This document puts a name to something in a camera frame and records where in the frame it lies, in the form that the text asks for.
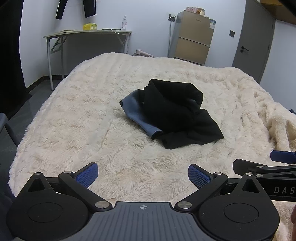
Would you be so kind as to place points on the clear pump bottle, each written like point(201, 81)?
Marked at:
point(124, 24)

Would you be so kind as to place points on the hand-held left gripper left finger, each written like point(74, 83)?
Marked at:
point(87, 175)

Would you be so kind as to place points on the black phone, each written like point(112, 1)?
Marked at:
point(111, 29)

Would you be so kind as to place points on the cream fluffy blanket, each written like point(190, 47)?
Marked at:
point(92, 115)

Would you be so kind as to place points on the clear glass jar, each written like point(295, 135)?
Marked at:
point(200, 11)

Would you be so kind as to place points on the grey folding table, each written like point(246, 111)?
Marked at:
point(81, 33)

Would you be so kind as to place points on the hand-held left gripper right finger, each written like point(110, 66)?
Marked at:
point(198, 176)

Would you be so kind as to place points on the black striped hanging pants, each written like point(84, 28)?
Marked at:
point(89, 8)

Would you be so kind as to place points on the yellow tissue box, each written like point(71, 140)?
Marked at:
point(89, 26)

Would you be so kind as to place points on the pink container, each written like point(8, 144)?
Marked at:
point(191, 9)

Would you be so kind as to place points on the black curtain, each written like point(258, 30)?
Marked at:
point(9, 46)

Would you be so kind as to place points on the dark wall switch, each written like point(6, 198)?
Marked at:
point(232, 33)

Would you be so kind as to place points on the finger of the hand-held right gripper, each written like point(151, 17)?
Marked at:
point(249, 166)
point(283, 157)

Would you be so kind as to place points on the grey door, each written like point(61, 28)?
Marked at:
point(254, 34)

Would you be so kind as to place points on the gold refrigerator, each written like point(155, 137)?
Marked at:
point(192, 34)

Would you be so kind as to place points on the pink hair dryer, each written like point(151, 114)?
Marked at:
point(141, 52)

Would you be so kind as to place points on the wooden cabinet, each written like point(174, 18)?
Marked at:
point(282, 8)

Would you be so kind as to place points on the black and blue garment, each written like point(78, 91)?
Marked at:
point(175, 111)

